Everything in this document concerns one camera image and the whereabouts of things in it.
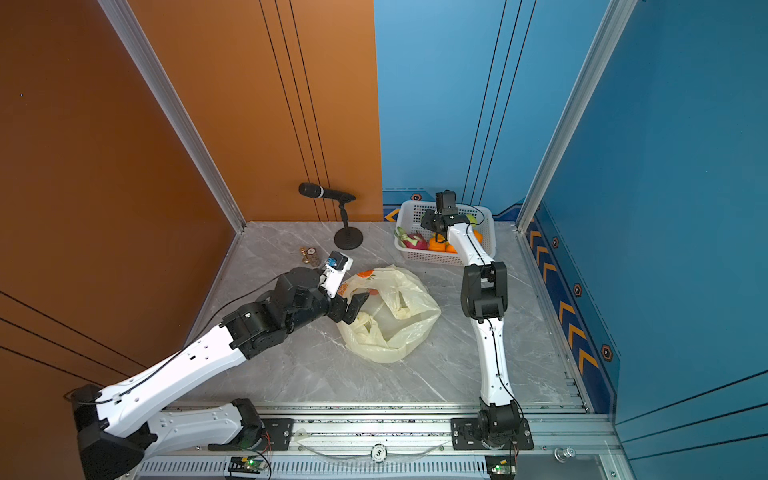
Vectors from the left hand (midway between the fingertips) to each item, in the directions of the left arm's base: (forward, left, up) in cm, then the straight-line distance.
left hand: (353, 282), depth 71 cm
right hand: (+39, -22, -17) cm, 48 cm away
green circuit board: (-33, +26, -29) cm, 51 cm away
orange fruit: (+31, -28, -22) cm, 47 cm away
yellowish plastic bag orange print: (+2, -11, -22) cm, 25 cm away
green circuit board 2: (-33, -36, -29) cm, 57 cm away
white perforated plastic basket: (+45, -15, -21) cm, 52 cm away
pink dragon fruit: (+27, -16, -15) cm, 35 cm away
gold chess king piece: (+27, +23, -26) cm, 44 cm away
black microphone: (+32, +14, +1) cm, 35 cm away
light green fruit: (+20, -31, +3) cm, 37 cm away
